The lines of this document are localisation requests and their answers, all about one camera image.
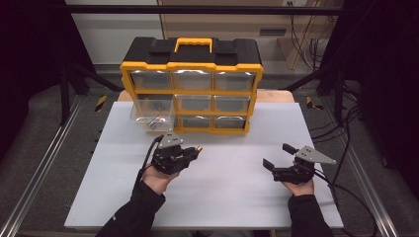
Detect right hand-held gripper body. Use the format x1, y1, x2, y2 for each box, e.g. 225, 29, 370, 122
272, 145, 338, 185

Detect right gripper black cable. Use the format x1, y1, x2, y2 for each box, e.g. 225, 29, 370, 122
312, 169, 379, 237

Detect hanging background cables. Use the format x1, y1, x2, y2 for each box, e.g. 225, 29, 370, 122
289, 2, 331, 71

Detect black floor cables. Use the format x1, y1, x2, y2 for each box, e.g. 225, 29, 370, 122
309, 104, 364, 143

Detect person's right hand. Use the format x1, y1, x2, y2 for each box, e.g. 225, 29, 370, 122
282, 179, 315, 198

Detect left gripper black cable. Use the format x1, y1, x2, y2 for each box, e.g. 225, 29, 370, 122
134, 134, 165, 190

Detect wooden table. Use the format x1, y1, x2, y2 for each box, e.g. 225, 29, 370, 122
117, 89, 295, 104

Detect clear plastic organizer drawer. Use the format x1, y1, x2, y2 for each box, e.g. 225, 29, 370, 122
129, 93, 178, 133

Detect black yellow hazard tape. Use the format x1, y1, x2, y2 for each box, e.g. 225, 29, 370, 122
305, 96, 324, 112
94, 95, 109, 114

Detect black horizontal frame bar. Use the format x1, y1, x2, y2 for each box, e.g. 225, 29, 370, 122
65, 4, 348, 16

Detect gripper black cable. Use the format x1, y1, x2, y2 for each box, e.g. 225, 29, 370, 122
134, 134, 165, 190
312, 169, 379, 237

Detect black curtain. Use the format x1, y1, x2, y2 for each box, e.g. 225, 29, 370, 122
0, 0, 97, 163
319, 0, 419, 193

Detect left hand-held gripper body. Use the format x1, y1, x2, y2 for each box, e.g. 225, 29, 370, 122
150, 132, 189, 176

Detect person's left hand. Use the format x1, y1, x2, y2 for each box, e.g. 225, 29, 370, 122
141, 163, 181, 197

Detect yellow black organizer cabinet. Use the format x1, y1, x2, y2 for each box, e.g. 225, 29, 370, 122
119, 37, 265, 135

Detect aluminium floor rail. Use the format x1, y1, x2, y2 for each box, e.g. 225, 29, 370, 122
320, 95, 400, 237
0, 94, 85, 237

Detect dark rectangular vent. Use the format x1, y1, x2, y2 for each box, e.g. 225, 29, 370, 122
259, 28, 288, 37

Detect black metal stand leg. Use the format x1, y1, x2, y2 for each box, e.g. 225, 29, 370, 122
282, 62, 346, 126
59, 62, 124, 126

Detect grid of clear drawers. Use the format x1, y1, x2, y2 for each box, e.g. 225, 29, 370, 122
128, 69, 257, 130

